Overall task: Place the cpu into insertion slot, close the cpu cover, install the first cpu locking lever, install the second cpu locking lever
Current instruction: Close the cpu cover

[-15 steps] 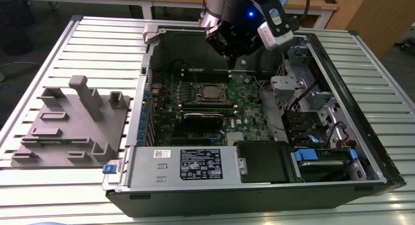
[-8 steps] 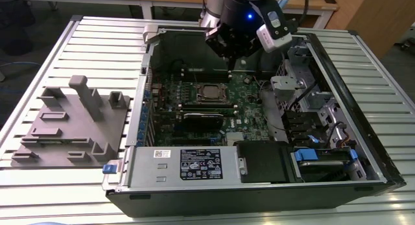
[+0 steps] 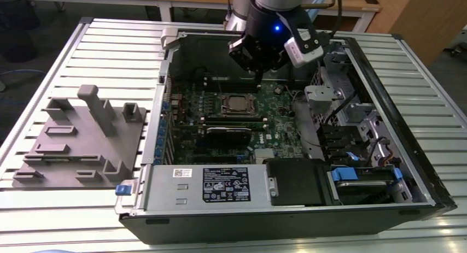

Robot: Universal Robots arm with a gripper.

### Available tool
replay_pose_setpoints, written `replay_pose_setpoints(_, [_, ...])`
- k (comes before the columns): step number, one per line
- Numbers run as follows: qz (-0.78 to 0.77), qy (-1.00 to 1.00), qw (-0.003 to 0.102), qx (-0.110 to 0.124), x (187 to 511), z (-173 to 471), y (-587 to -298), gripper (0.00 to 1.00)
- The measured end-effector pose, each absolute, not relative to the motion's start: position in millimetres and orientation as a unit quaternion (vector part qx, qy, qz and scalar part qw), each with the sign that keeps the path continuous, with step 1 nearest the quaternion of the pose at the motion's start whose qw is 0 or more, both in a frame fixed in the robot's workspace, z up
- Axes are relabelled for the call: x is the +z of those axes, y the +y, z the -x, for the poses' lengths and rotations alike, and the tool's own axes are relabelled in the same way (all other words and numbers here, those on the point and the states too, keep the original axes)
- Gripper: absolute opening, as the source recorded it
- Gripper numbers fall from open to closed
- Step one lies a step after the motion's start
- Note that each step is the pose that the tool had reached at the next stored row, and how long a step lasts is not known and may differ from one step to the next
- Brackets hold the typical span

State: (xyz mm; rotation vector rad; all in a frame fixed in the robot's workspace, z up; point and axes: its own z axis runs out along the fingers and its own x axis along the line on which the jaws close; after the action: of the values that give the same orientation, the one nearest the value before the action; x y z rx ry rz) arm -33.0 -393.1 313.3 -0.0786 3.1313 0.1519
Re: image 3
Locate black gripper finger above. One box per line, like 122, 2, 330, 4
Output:
228, 35, 264, 83
260, 44, 289, 73

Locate CPU socket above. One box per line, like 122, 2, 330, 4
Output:
218, 92, 258, 117

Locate silver metal drive cage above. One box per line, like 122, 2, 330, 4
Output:
312, 51, 365, 128

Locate green motherboard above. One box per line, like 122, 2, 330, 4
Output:
169, 80, 310, 166

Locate green RAM stick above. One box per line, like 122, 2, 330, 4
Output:
204, 121, 266, 128

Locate black graphics card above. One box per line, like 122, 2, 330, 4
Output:
205, 126, 253, 153

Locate wooden cabinet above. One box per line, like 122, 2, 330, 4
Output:
366, 0, 467, 65

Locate black plastic shroud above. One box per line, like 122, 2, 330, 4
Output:
262, 158, 342, 207

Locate hard disk in blue carrier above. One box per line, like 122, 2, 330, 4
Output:
326, 165, 404, 206

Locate black chair base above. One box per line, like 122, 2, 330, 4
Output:
441, 26, 467, 57

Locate silver power supply unit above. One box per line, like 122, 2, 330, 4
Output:
140, 163, 273, 211

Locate grey parts rack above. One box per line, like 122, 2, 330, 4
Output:
10, 84, 150, 189

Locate blue case latch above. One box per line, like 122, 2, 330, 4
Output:
113, 183, 133, 197

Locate black PC case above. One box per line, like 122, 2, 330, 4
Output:
113, 27, 457, 245

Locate black office chair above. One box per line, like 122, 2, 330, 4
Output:
0, 0, 41, 64

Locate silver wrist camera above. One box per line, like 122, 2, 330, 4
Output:
282, 16, 330, 68

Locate silver metal bracket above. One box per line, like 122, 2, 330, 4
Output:
302, 85, 345, 102

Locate thick black cable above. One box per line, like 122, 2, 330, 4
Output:
324, 90, 360, 125

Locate coloured wire bundle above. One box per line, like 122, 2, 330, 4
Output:
378, 151, 401, 168

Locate blue floor cable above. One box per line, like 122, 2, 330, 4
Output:
0, 69, 47, 105

